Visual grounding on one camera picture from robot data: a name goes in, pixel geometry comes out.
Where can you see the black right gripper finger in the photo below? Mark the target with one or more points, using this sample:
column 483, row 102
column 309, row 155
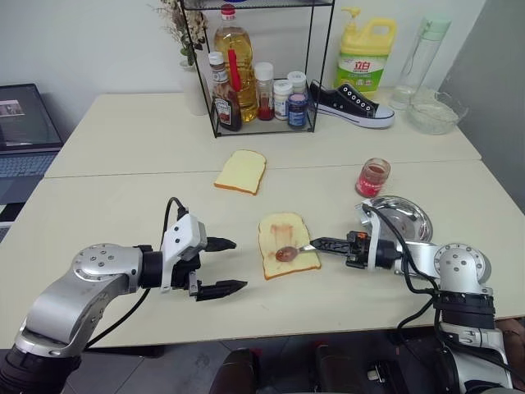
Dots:
column 334, row 241
column 336, row 250

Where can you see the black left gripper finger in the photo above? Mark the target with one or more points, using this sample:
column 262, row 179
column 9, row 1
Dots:
column 221, row 289
column 221, row 244

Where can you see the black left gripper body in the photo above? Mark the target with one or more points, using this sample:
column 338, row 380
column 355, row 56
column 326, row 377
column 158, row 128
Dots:
column 184, row 273

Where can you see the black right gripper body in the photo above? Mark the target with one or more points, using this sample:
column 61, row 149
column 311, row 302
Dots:
column 357, row 250

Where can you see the toast bread slice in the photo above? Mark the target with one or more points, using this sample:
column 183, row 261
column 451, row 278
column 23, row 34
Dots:
column 242, row 170
column 287, row 234

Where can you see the metal spoon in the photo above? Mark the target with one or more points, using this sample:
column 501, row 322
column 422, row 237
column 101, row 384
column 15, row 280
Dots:
column 286, row 254

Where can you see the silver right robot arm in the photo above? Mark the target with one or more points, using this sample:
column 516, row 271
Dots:
column 459, row 267

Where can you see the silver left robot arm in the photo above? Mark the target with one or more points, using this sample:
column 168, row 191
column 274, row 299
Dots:
column 82, row 283

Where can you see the red jam glass jar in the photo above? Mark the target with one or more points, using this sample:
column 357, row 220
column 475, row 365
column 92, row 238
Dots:
column 372, row 178

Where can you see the round steel plate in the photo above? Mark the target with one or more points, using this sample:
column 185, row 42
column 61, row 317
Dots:
column 414, row 217

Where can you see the dark rounded shape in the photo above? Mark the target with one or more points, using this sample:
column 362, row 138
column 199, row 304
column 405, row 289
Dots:
column 340, row 369
column 242, row 371

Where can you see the blue jar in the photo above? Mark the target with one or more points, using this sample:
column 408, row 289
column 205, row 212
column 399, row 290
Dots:
column 297, row 113

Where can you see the ketchup bottle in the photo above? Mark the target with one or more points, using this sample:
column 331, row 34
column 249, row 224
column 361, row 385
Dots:
column 225, row 108

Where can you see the black and white sneaker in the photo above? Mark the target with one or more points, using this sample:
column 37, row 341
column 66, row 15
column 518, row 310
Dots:
column 344, row 102

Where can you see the white labelled jar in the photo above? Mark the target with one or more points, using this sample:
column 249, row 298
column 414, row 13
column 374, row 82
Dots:
column 283, row 102

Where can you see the white vase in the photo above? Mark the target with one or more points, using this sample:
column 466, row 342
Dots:
column 190, row 94

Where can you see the red spice shaker jar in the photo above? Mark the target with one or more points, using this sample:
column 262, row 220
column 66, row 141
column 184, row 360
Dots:
column 264, row 96

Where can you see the clear glass bowl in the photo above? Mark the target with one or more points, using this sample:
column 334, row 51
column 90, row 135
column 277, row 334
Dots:
column 435, row 115

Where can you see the white lid jar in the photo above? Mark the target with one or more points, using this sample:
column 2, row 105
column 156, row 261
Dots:
column 297, row 80

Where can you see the yellow detergent bottle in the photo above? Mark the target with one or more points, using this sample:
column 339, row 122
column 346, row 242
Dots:
column 363, row 61

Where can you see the clear bottle green lid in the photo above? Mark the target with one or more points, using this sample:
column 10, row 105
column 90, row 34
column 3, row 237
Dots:
column 418, row 61

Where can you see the cooking oil bottle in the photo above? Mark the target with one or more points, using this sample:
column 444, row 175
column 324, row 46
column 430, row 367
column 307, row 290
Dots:
column 234, row 45

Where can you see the grey laptop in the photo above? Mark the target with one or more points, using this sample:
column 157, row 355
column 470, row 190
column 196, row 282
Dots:
column 20, row 131

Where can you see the dried flower bouquet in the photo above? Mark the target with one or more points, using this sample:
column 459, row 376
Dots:
column 184, row 24

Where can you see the blue object on rack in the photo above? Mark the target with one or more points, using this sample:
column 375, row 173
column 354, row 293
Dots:
column 237, row 1

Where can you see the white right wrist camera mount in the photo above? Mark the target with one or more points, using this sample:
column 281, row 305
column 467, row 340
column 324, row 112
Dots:
column 373, row 230

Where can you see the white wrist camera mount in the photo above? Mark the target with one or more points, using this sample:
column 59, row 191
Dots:
column 373, row 230
column 182, row 236

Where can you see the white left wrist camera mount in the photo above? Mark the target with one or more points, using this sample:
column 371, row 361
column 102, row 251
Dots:
column 182, row 236

